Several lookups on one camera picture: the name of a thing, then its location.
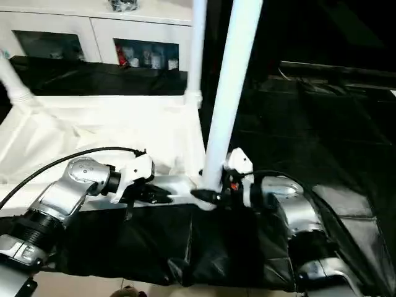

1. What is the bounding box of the white plastic table top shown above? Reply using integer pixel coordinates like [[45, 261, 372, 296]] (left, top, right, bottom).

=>
[[0, 92, 219, 213]]

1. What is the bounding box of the white plastic table leg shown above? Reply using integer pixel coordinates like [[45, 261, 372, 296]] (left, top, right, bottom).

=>
[[197, 0, 264, 191], [0, 57, 37, 108], [184, 0, 207, 108]]

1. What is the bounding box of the black mat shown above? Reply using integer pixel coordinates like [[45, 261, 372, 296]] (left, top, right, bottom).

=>
[[0, 55, 396, 293]]

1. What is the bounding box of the long black bar device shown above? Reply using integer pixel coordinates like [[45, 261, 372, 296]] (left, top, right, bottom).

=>
[[280, 60, 396, 79]]

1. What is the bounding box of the white glass-door cabinet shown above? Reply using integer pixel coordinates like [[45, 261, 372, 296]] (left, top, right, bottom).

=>
[[0, 0, 194, 71]]

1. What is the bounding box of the dark grey bundle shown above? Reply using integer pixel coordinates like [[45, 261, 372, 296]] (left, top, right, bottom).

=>
[[108, 0, 139, 13]]

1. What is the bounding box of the black left wrist camera cable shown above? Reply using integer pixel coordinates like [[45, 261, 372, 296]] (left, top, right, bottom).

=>
[[0, 147, 147, 208]]

